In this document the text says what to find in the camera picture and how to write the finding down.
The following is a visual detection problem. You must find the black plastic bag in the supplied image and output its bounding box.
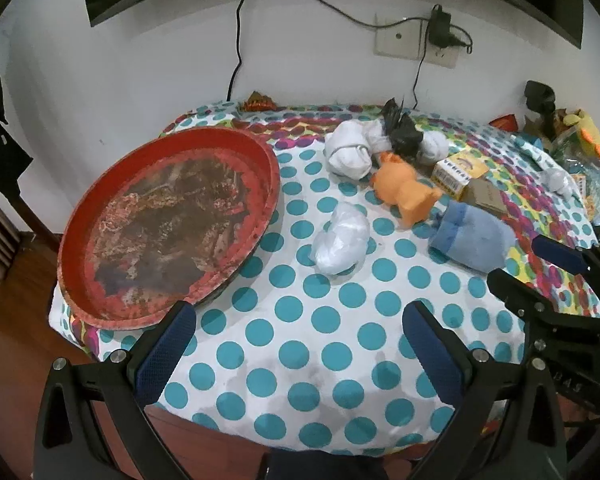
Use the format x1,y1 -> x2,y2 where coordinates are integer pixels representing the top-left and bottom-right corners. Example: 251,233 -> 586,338
380,97 -> 423,166

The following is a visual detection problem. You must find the white plastic bag ball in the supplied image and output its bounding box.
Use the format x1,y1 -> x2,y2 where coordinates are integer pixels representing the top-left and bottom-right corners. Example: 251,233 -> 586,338
312,201 -> 371,276

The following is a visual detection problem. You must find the black power plug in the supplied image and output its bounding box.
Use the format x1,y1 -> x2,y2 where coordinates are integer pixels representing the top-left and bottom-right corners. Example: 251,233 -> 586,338
442,30 -> 473,54

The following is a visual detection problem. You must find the yellow medicine box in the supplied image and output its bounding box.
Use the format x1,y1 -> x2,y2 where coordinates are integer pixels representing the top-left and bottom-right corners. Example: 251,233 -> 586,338
432,149 -> 488,198

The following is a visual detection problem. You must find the wooden chair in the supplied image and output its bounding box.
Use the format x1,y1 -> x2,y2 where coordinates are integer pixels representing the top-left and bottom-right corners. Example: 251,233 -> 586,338
0,190 -> 61,281

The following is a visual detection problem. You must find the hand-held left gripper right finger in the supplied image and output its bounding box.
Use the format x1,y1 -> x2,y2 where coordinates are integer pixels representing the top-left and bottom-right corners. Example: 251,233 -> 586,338
401,301 -> 569,480

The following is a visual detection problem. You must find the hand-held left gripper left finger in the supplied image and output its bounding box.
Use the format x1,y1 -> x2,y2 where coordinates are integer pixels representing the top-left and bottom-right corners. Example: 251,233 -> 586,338
32,301 -> 198,480

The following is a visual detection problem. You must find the orange foil wrapper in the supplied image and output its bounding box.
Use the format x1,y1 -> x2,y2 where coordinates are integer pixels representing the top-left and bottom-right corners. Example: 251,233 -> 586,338
237,91 -> 278,112

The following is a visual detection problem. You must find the small white plastic bag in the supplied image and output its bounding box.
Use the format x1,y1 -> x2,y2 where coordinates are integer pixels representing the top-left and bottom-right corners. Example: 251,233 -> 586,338
537,167 -> 578,196

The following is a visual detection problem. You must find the polka dot tablecloth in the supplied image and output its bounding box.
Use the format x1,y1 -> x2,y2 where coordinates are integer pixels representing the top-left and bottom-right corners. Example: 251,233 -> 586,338
47,100 -> 600,456

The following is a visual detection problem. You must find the white wall socket plate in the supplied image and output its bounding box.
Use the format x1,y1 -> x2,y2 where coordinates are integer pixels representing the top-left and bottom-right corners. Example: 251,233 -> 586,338
374,14 -> 461,68

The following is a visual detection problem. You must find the blue sock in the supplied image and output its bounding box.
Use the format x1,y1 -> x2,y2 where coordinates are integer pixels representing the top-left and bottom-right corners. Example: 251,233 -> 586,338
428,200 -> 517,273

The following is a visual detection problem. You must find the yellow knitted toy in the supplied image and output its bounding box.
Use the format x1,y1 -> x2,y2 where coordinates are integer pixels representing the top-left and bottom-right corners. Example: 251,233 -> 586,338
565,109 -> 600,161

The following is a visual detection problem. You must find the orange sock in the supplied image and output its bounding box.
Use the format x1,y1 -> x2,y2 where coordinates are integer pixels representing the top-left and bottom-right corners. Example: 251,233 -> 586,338
370,152 -> 443,231

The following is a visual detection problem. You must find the brown cardboard piece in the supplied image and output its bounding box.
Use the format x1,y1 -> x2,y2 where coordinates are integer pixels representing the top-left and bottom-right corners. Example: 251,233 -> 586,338
522,109 -> 551,138

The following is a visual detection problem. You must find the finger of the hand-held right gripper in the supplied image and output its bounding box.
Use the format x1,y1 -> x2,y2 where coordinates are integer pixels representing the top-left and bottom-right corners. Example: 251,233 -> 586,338
486,268 -> 600,322
531,234 -> 600,311

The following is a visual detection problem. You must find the clear plastic bag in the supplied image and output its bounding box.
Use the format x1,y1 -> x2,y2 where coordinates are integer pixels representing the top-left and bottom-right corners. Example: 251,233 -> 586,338
550,130 -> 600,241

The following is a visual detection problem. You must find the small brown box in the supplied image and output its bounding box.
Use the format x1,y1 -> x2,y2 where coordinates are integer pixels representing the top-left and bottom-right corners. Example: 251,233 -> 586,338
461,178 -> 506,216

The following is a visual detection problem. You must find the black power adapter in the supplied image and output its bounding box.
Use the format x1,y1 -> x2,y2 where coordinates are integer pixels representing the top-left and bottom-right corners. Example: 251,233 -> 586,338
425,4 -> 453,48

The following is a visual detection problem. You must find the large white sock bundle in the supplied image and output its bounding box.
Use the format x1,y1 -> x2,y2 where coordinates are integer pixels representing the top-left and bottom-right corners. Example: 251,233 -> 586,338
324,120 -> 392,178

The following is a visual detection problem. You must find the black clamp stand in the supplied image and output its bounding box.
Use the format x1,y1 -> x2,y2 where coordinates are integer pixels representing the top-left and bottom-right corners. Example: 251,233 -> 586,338
524,80 -> 558,136

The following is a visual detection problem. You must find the red round tray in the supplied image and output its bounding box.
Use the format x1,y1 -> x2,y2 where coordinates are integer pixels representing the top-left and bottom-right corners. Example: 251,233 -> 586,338
56,127 -> 282,332

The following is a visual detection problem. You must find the small white sock roll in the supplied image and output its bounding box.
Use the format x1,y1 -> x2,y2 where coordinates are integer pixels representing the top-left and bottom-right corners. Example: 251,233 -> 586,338
417,132 -> 451,167

